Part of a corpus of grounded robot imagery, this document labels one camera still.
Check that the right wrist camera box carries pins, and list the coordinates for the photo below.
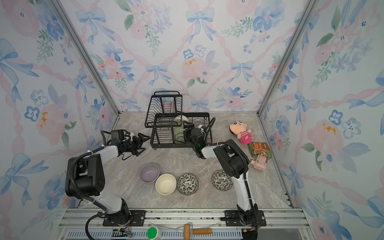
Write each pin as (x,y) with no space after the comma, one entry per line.
(199,136)

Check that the right black floral bowl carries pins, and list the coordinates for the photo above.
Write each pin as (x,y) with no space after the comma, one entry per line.
(222,181)

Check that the cream speckled bowl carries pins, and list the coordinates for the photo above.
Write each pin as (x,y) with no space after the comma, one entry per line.
(181,119)

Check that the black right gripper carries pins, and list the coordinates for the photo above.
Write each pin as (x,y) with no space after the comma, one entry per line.
(188,131)

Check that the cream white bowl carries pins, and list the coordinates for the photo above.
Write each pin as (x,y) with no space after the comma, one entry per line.
(166,184)

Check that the green red soup packet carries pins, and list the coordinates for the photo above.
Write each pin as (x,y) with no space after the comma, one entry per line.
(260,148)

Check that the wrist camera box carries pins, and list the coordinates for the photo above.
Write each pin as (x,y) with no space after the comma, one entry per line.
(199,136)
(120,137)

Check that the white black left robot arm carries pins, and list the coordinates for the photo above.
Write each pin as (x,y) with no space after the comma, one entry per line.
(86,180)

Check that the pink plush doll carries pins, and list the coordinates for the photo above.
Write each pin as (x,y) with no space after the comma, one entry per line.
(241,131)

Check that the black floral bowl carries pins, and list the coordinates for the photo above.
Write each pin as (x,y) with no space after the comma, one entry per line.
(222,181)
(187,184)

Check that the green round button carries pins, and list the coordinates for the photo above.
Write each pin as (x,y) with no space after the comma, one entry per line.
(154,233)

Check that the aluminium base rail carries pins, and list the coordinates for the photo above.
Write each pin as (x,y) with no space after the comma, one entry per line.
(224,223)

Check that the black wire dish rack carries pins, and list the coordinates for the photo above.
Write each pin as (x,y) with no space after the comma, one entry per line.
(163,107)

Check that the light green bowl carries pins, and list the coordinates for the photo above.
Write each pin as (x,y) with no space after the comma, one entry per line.
(179,133)

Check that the wooden handled tool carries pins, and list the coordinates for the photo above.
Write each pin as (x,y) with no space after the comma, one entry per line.
(189,231)

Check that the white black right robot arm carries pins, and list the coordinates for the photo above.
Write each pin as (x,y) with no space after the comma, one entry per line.
(235,164)

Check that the lavender bowl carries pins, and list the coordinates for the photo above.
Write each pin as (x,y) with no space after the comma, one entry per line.
(149,173)

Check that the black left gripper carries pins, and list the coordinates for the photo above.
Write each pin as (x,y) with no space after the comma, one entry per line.
(139,143)

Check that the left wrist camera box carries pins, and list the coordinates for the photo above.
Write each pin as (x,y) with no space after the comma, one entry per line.
(120,137)

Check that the left black floral bowl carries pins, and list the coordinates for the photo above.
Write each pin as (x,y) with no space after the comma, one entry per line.
(187,184)

